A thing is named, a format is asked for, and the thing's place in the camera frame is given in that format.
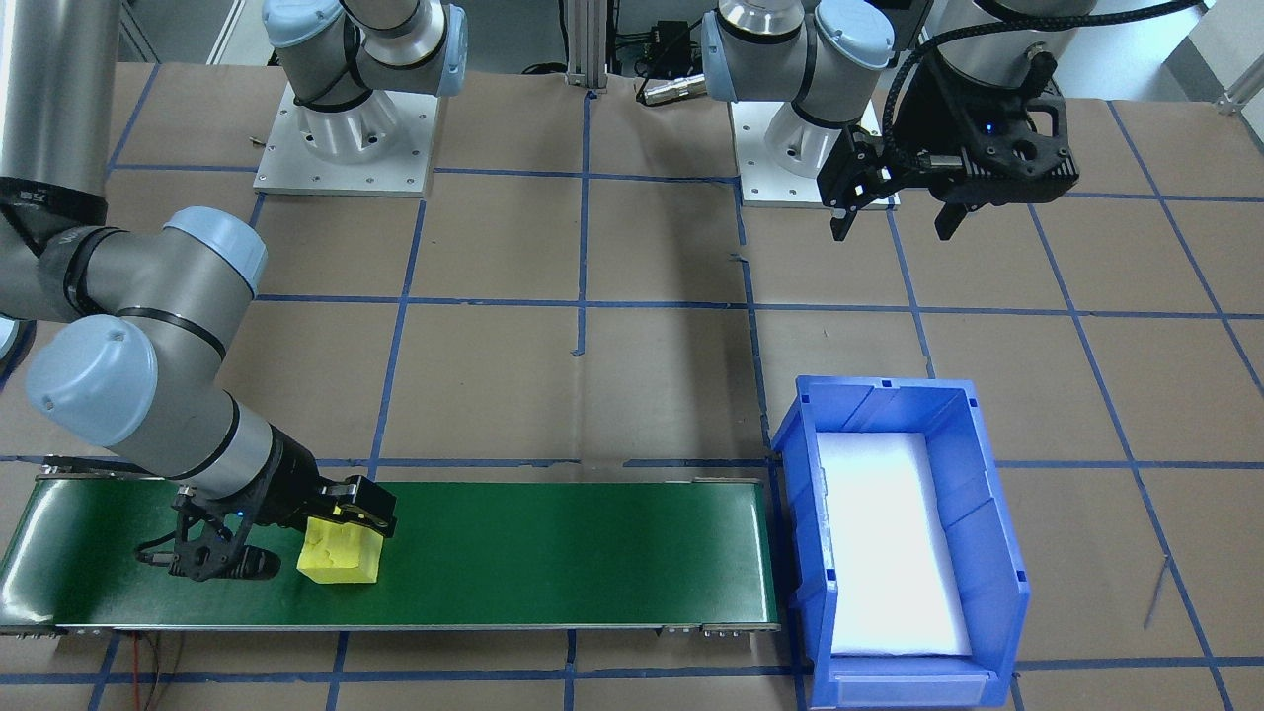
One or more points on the yellow foam block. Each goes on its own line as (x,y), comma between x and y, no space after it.
(341,558)

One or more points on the silver cylindrical connector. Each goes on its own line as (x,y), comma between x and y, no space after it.
(671,89)

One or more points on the metal corner bracket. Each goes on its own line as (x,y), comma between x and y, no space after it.
(1239,99)

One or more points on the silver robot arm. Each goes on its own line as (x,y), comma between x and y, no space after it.
(790,49)
(148,296)

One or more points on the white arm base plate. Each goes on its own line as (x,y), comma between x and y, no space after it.
(286,178)
(760,188)

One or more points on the blue plastic storage bin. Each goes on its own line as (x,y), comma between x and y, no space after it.
(987,553)

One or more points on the green conveyor belt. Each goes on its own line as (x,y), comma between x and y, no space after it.
(543,553)

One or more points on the white foam bin liner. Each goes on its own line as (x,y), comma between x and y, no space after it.
(889,543)

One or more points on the black electronics box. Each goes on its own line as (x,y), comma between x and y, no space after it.
(667,41)

